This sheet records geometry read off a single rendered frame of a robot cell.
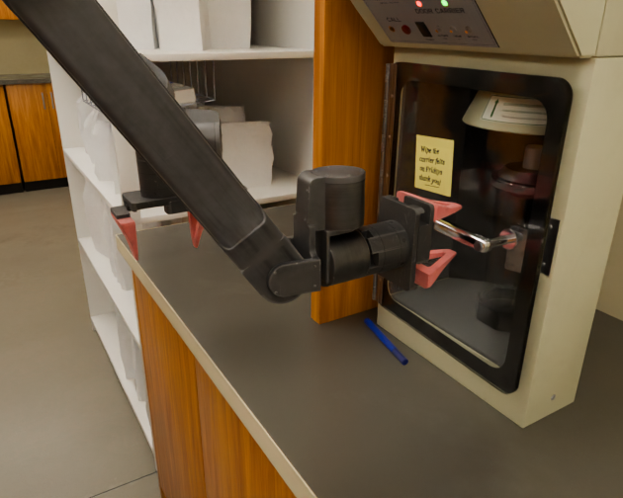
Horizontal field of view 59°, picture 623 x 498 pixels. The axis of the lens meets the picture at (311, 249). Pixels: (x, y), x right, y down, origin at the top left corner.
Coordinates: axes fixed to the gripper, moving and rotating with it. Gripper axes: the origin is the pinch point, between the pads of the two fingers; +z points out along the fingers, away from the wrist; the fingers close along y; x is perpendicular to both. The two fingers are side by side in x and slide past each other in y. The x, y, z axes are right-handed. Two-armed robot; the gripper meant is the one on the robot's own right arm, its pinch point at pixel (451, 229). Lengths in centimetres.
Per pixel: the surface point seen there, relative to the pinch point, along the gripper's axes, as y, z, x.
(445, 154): 7.8, 4.5, 6.7
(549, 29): 23.7, 1.0, -8.9
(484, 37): 22.8, 1.8, 0.0
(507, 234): 0.6, 3.6, -5.8
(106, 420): -120, -28, 141
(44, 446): -120, -50, 138
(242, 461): -45, -21, 21
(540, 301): -7.2, 6.1, -10.1
